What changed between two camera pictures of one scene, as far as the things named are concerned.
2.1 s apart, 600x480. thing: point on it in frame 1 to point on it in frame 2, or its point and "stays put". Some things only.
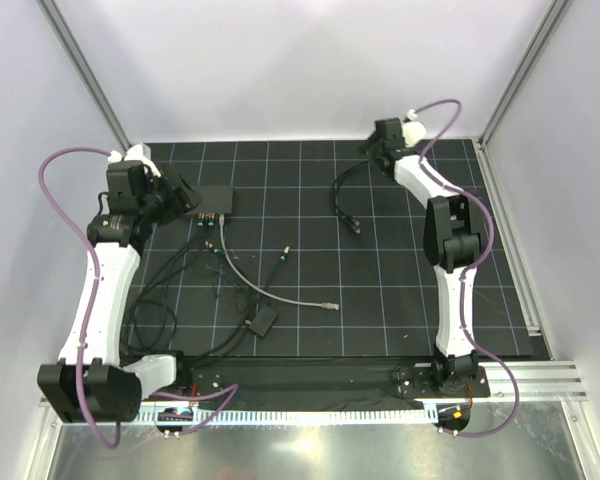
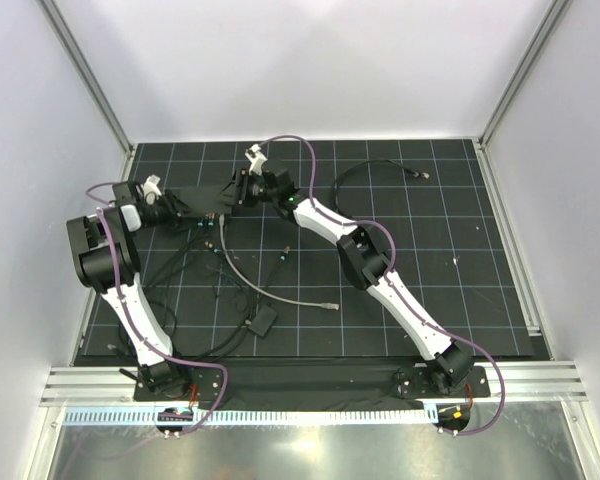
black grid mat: [308, 250] stays put
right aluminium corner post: [535, 48] stays put
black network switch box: [215, 199] stays put
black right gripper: [371, 151] to [233, 192]
